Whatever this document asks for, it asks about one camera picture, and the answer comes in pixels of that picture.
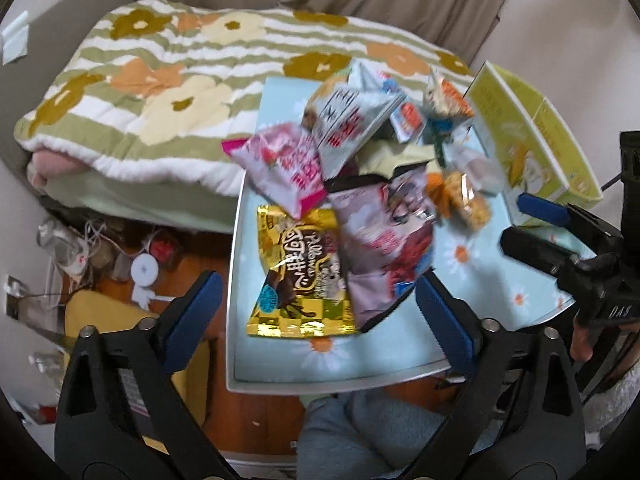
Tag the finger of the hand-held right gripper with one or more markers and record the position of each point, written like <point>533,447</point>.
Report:
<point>530,249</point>
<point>542,209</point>

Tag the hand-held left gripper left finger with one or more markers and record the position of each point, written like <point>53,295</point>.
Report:
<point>195,320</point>

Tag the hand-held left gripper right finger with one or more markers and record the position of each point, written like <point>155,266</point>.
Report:
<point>445,320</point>

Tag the yellow-green cardboard box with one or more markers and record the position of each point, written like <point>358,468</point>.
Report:
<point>545,140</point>

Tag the clear waffle packet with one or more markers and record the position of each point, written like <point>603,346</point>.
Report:
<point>465,202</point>

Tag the clear pink cake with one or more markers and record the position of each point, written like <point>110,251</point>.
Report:
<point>476,167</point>

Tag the large purple snack bag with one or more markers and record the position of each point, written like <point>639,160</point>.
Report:
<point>385,245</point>

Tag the yellow chocolate snack bag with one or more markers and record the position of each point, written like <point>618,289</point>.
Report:
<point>295,270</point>

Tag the orange triangular snack packet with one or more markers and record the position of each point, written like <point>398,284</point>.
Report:
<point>445,95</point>

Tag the small blue-red snack packet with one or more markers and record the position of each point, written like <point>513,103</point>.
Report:
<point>407,122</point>

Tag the pink strawberry snack bag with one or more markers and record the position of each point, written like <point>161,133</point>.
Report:
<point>285,165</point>

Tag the white red-print snack bag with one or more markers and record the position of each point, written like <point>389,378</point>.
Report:
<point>345,125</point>

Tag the white-blue snack packet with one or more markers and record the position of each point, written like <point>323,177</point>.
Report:
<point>370,77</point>

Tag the beige cookie packet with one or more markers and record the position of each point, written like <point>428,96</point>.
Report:
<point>317,107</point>

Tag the person's right hand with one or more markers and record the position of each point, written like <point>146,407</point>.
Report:
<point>584,337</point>

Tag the daisy print table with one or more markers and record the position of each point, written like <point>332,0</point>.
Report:
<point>400,355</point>

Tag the white round device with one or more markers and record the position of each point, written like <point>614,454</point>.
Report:
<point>146,270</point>

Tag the red small container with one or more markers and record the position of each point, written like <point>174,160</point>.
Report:
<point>165,252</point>

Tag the yellow cushion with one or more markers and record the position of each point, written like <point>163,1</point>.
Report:
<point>110,307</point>

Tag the white fleece cloth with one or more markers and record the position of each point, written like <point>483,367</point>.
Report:
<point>615,410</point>

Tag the light green bed sheet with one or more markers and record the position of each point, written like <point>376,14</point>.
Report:
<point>140,200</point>

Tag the person's grey trouser leg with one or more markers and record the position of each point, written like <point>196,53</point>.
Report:
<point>360,425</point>

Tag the pink cloth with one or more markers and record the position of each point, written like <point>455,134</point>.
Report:
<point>39,170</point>

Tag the floral striped blanket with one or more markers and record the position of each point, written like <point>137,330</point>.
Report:
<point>150,85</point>

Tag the white wall outlet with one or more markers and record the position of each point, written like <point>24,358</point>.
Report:
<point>16,297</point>

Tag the white wall switch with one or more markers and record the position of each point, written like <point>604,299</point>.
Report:
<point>15,35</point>

